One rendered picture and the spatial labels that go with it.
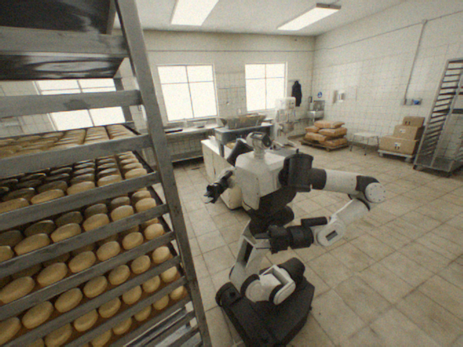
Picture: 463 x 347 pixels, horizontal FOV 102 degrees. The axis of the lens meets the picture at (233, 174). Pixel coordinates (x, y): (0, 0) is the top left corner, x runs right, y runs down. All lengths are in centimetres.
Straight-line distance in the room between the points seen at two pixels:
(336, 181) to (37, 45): 86
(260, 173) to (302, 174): 18
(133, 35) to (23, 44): 16
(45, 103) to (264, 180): 69
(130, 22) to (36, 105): 21
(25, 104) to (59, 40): 12
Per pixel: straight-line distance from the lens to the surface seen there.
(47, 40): 46
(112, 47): 46
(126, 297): 72
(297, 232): 78
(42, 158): 47
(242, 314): 160
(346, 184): 85
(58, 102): 45
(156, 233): 59
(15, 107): 46
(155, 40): 536
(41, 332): 68
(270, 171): 82
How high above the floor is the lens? 158
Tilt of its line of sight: 23 degrees down
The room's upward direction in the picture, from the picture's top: 5 degrees counter-clockwise
